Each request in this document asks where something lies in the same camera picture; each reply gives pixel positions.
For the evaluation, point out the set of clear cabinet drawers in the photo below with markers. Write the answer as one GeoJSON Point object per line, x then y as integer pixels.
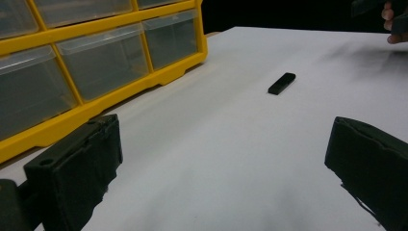
{"type": "Point", "coordinates": [29, 96]}

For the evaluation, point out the small black block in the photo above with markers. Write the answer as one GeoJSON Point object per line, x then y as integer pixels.
{"type": "Point", "coordinates": [281, 84]}

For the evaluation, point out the clear plastic drawer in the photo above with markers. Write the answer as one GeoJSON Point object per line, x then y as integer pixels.
{"type": "Point", "coordinates": [102, 64]}

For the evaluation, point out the white table sheet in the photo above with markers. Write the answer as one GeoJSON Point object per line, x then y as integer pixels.
{"type": "Point", "coordinates": [224, 144]}

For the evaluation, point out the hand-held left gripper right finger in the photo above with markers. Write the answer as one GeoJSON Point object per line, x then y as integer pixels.
{"type": "Point", "coordinates": [372, 166]}

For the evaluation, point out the yellow drawer cabinet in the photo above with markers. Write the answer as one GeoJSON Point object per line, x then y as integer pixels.
{"type": "Point", "coordinates": [128, 89]}

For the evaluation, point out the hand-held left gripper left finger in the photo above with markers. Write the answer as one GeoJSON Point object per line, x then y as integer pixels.
{"type": "Point", "coordinates": [70, 173]}

